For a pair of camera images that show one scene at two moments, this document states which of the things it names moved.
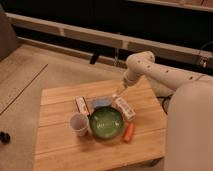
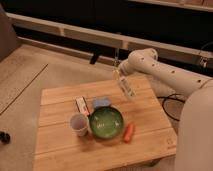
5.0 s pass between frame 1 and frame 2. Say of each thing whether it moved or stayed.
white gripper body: moved
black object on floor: stayed
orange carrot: stayed
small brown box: stayed
